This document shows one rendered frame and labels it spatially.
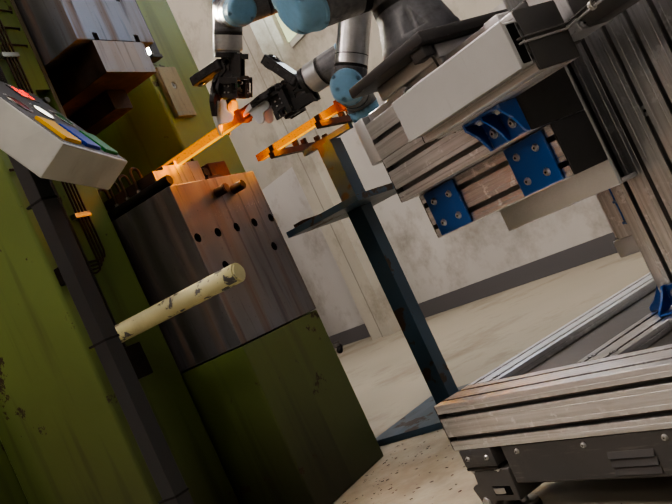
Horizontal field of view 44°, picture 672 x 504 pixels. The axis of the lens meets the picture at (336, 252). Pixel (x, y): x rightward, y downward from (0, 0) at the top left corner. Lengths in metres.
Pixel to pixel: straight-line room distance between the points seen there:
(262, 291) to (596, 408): 1.19
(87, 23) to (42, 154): 0.78
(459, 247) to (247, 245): 3.71
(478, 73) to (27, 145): 0.88
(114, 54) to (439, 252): 4.03
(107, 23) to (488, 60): 1.45
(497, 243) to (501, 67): 4.48
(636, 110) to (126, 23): 1.52
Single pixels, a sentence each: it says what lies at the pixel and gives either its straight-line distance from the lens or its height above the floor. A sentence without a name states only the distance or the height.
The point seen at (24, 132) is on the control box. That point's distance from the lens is 1.67.
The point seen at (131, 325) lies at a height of 0.62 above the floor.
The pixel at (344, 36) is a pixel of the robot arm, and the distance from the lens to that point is 1.88.
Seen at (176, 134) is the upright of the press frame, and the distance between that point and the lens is 2.62.
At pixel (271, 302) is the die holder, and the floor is 0.54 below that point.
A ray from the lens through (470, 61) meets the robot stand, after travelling 1.20.
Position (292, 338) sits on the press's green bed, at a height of 0.42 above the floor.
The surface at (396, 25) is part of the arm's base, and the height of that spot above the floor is 0.87.
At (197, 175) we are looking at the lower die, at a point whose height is 0.95.
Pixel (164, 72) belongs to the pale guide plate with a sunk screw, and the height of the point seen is 1.33.
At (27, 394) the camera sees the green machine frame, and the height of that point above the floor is 0.58.
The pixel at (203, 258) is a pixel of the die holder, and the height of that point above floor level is 0.71.
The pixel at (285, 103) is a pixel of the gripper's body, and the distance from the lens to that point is 2.08.
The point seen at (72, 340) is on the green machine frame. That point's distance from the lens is 2.07.
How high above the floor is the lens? 0.50
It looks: 2 degrees up
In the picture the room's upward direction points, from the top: 25 degrees counter-clockwise
